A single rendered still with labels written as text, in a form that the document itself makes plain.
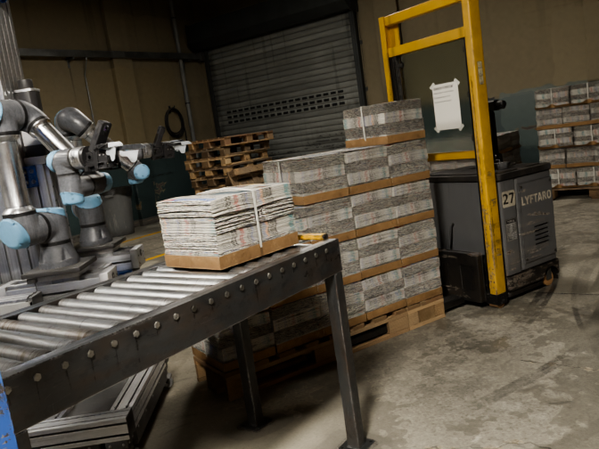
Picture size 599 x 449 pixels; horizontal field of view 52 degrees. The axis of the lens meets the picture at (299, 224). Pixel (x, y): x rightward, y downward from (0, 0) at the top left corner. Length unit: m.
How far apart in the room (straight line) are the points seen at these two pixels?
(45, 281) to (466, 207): 2.54
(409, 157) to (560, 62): 5.94
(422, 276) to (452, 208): 0.65
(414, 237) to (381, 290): 0.38
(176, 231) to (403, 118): 1.78
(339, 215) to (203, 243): 1.32
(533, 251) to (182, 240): 2.57
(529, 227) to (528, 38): 5.60
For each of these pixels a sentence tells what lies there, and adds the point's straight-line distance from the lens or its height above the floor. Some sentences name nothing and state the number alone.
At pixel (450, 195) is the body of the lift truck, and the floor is 0.66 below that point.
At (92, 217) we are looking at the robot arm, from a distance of 2.97.
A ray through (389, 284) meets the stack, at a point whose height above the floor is 0.30.
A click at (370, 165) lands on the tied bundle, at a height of 0.97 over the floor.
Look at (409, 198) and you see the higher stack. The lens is 3.48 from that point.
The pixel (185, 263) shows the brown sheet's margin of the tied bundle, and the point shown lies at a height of 0.82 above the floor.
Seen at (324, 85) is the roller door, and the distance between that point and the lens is 10.67.
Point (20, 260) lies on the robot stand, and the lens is 2.77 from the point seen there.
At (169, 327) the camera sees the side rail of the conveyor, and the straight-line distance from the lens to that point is 1.61.
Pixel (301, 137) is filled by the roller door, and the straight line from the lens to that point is 10.98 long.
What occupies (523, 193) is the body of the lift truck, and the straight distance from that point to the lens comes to 3.97.
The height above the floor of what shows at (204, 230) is 0.93.
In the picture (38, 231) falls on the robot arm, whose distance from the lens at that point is 2.44.
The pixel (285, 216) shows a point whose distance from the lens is 2.14.
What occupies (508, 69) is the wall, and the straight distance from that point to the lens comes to 9.41.
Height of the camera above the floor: 1.19
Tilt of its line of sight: 8 degrees down
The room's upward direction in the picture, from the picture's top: 8 degrees counter-clockwise
